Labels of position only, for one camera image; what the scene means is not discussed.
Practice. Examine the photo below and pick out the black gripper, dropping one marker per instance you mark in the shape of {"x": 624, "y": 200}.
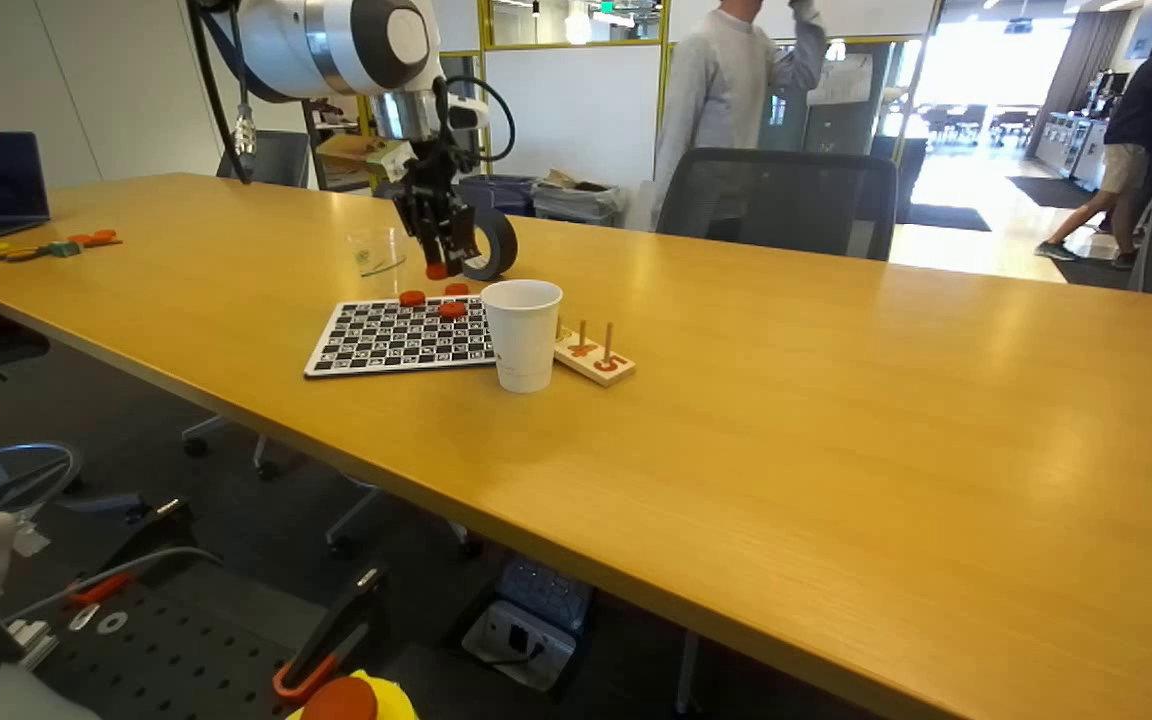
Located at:
{"x": 429, "y": 207}

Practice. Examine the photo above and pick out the orange disc block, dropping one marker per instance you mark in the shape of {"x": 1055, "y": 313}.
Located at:
{"x": 415, "y": 298}
{"x": 439, "y": 270}
{"x": 454, "y": 309}
{"x": 457, "y": 291}

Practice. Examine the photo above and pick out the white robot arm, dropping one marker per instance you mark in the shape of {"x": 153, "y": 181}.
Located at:
{"x": 382, "y": 53}

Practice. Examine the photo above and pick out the white paper cup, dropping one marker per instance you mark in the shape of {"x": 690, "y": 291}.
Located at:
{"x": 523, "y": 321}

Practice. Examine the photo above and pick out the black tape roll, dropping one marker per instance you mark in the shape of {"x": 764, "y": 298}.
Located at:
{"x": 493, "y": 244}

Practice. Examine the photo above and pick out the checkered calibration board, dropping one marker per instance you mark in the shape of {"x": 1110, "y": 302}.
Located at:
{"x": 378, "y": 338}

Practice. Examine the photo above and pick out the wooden peg base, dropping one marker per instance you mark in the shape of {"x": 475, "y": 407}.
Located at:
{"x": 595, "y": 358}

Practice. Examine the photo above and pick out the person in grey shirt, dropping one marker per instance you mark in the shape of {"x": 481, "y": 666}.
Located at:
{"x": 723, "y": 80}

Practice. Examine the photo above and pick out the orange green tool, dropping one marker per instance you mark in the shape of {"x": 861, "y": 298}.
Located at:
{"x": 71, "y": 244}

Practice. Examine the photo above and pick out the floor power box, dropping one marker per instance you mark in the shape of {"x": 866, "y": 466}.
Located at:
{"x": 523, "y": 646}

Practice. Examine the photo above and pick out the red emergency stop button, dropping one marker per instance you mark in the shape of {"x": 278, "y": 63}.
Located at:
{"x": 359, "y": 697}

